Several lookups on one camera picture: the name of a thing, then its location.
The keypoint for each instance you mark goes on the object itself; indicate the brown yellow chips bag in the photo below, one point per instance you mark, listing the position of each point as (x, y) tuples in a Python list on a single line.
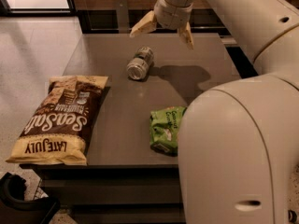
[(61, 128)]

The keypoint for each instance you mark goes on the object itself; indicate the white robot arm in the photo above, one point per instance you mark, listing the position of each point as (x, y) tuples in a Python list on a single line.
[(239, 142)]

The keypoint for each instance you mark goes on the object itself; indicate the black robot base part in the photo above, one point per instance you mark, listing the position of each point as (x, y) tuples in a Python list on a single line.
[(15, 210)]

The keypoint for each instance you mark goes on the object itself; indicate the left metal wall bracket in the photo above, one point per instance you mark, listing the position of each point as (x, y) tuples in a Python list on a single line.
[(122, 14)]

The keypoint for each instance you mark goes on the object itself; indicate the green dang snack bag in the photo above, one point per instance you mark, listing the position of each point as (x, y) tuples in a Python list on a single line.
[(163, 129)]

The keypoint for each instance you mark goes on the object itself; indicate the green silver 7up can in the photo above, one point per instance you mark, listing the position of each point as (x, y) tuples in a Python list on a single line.
[(139, 66)]

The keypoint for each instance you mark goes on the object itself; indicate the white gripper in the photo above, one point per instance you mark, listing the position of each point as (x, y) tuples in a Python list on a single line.
[(170, 17)]

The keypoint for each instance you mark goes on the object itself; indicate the grey table drawer unit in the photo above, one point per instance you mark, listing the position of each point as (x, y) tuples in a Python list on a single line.
[(125, 181)]

